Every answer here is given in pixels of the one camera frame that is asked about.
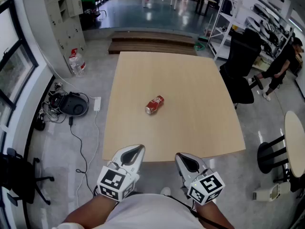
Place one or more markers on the round beige table black base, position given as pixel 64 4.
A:
pixel 295 142

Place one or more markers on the white power strip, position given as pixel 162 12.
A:
pixel 97 104

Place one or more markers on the red soda can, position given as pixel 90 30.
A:
pixel 155 104

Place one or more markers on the person's white shoe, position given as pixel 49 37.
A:
pixel 165 191

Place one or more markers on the green basket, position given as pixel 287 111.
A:
pixel 200 47

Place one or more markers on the person's white shirt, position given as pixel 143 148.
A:
pixel 147 213

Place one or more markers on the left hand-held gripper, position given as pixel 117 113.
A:
pixel 112 182

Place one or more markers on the white metal helmet shelf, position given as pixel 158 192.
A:
pixel 220 50

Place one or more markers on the black round device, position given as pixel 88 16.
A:
pixel 74 105

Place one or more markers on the grey locker cabinet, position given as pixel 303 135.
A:
pixel 66 32

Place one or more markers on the black office chair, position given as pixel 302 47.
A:
pixel 243 54
pixel 16 173

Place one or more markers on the white trash bin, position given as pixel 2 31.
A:
pixel 264 194

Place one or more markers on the large clear water bottle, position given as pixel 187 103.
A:
pixel 77 65

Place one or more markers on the dark wooden steps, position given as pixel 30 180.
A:
pixel 152 44

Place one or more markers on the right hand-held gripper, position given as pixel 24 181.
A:
pixel 207 187

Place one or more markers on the person's left forearm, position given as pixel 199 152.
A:
pixel 93 209

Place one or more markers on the person's right forearm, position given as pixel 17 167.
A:
pixel 212 216

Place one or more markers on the row of white black helmets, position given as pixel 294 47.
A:
pixel 252 21

